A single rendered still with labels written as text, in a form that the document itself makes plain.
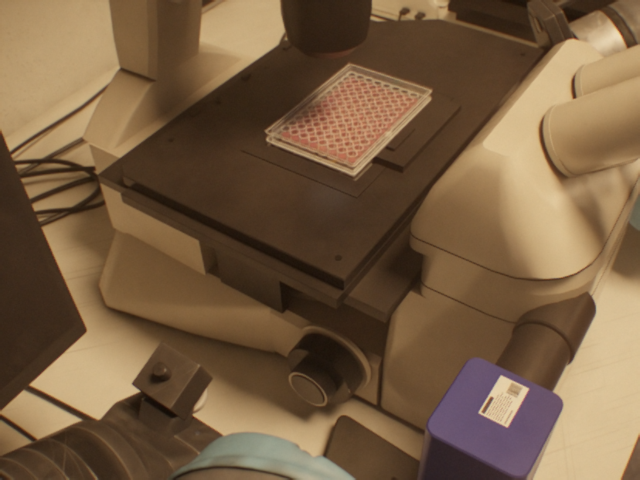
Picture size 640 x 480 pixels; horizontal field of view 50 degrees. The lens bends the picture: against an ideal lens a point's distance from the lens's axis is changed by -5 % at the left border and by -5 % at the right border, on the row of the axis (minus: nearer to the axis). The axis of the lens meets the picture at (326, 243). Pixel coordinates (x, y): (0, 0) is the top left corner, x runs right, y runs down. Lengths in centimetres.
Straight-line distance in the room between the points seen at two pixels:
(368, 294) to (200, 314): 24
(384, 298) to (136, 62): 33
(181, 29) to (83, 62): 46
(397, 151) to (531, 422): 25
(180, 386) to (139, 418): 4
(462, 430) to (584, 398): 31
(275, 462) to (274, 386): 41
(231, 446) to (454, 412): 17
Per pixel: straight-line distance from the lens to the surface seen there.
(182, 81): 71
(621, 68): 49
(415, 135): 59
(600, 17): 80
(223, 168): 57
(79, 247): 84
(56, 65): 109
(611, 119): 43
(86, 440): 39
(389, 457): 61
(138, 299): 72
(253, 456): 27
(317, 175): 55
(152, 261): 71
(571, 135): 44
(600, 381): 71
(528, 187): 43
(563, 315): 47
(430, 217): 46
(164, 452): 42
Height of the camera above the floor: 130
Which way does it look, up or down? 44 degrees down
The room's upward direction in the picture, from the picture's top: 2 degrees counter-clockwise
